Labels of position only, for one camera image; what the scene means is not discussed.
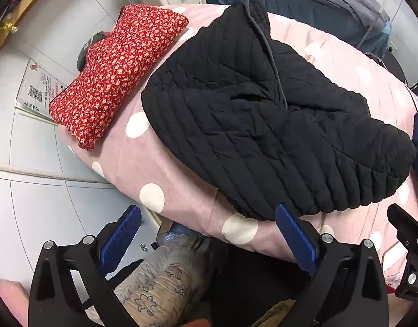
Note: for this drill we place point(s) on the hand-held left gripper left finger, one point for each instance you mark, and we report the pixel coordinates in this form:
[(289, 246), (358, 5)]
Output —
[(122, 238)]

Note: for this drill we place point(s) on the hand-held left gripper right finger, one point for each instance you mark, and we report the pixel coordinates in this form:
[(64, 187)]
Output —
[(295, 242)]

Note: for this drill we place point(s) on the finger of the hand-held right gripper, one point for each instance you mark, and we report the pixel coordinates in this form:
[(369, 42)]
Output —
[(399, 218)]

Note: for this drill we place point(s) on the black quilted jacket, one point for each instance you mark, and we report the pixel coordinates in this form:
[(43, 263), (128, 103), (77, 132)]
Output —
[(229, 126)]

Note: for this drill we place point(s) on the grey floral plush cloth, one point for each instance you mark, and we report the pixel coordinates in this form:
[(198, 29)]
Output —
[(161, 279)]

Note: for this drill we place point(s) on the pink polka-dot blanket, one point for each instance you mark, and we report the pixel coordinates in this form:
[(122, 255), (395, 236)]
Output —
[(181, 163)]

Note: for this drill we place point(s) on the wooden stick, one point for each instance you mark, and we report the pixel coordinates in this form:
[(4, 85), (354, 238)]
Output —
[(31, 170)]

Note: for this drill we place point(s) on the red floral pillow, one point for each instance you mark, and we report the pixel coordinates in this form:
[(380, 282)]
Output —
[(110, 75)]

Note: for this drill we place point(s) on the blue jacket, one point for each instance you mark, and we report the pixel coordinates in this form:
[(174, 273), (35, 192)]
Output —
[(382, 35)]

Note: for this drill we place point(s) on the dark teal quilt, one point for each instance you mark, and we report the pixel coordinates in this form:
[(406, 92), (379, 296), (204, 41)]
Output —
[(297, 3)]

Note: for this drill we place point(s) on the wooden shelf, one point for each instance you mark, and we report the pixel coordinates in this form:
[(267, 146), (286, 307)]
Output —
[(28, 6)]

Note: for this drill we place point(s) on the white wall socket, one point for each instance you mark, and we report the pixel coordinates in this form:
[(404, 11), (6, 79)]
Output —
[(393, 46)]

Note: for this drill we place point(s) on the wall poster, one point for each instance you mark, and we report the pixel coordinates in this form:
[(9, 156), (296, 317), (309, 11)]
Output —
[(38, 88)]

